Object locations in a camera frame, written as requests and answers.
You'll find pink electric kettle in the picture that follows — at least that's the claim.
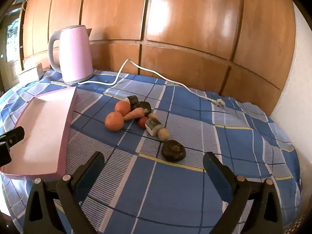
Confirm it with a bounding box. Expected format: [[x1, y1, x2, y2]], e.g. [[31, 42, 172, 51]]
[[48, 25, 95, 84]]

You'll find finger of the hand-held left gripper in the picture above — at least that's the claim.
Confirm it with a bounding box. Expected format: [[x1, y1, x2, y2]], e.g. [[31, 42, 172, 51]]
[[0, 143, 12, 167], [0, 126, 25, 149]]

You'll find orange tangerine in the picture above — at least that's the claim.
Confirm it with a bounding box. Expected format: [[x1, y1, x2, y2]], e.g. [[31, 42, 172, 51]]
[[115, 101, 131, 117], [105, 112, 124, 131]]

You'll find brown white cut vegetable piece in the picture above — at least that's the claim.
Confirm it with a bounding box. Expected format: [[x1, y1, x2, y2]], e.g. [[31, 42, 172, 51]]
[[145, 113, 162, 136]]

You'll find orange carrot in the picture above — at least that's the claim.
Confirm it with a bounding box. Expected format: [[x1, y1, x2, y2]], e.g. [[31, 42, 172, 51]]
[[123, 107, 145, 121]]

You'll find white power cable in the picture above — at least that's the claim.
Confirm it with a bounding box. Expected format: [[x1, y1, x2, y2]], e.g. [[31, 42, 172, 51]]
[[77, 58, 226, 108]]

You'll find tan potato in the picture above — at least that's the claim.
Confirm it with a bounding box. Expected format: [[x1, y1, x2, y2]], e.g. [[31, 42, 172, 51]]
[[157, 129, 170, 141]]

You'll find pink tray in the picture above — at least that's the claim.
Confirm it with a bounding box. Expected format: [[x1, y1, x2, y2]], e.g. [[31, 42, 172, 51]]
[[0, 87, 78, 177]]

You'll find wooden wardrobe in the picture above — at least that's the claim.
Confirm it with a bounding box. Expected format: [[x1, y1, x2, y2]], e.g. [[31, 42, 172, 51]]
[[21, 0, 296, 116]]

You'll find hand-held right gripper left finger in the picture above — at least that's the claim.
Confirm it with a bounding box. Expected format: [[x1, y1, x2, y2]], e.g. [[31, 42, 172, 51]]
[[23, 151, 105, 234]]

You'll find blue plaid cloth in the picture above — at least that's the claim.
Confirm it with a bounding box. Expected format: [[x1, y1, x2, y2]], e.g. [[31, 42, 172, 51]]
[[0, 69, 303, 234]]

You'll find wooden door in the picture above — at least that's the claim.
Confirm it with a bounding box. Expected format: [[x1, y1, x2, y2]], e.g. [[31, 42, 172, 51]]
[[0, 5, 25, 90]]

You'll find white tissue box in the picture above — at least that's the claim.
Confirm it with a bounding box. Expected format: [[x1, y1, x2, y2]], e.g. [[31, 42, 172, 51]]
[[18, 63, 44, 82]]

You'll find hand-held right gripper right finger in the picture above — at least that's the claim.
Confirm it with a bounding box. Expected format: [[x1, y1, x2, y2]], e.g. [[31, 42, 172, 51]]
[[203, 152, 284, 234]]

